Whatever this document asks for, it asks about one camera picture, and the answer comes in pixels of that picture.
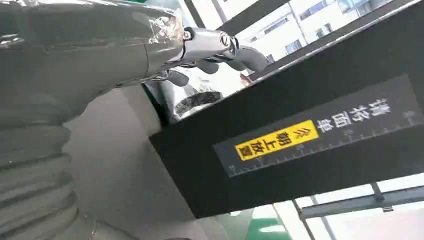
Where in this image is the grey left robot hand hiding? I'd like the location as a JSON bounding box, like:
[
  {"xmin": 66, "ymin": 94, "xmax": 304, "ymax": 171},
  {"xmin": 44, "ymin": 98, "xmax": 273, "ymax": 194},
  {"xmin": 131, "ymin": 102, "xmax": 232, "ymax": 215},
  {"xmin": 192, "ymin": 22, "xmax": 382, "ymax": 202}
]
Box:
[{"xmin": 0, "ymin": 0, "xmax": 270, "ymax": 124}]

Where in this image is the crumpled grey parcel bag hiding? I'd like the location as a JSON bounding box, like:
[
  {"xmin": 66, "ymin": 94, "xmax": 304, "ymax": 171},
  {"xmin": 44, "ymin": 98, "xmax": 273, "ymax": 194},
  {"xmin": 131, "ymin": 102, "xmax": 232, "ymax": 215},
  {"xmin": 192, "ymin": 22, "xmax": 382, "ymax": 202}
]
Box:
[{"xmin": 144, "ymin": 62, "xmax": 253, "ymax": 124}]

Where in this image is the black and yellow post label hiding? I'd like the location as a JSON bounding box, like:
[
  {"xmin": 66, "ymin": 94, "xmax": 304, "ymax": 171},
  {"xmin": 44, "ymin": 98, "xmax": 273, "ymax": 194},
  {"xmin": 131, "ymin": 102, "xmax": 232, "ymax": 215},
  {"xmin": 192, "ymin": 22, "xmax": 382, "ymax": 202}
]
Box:
[{"xmin": 213, "ymin": 73, "xmax": 424, "ymax": 179}]

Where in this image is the white building outside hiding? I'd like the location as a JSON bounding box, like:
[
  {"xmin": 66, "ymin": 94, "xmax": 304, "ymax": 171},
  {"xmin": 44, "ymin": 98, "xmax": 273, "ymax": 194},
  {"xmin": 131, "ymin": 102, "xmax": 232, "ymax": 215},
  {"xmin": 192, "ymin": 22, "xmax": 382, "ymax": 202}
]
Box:
[{"xmin": 236, "ymin": 0, "xmax": 393, "ymax": 64}]

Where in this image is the dark window frame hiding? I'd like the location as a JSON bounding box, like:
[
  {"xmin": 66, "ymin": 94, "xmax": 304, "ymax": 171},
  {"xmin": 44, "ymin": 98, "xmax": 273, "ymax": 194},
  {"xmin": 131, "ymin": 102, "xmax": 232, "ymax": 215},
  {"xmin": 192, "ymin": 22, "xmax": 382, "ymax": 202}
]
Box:
[{"xmin": 298, "ymin": 183, "xmax": 424, "ymax": 220}]

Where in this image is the green conveyor belt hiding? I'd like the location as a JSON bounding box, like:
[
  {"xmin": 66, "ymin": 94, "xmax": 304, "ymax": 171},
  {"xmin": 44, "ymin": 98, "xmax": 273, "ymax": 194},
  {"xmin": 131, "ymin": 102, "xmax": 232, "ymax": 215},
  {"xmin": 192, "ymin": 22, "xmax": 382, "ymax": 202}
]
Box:
[{"xmin": 245, "ymin": 216, "xmax": 293, "ymax": 240}]

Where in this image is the black scanner post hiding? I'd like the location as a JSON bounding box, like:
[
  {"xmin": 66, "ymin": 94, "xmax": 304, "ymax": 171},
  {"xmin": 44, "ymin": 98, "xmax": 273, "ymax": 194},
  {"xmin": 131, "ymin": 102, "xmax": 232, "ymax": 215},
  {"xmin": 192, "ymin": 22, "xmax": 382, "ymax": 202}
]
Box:
[{"xmin": 149, "ymin": 0, "xmax": 424, "ymax": 220}]

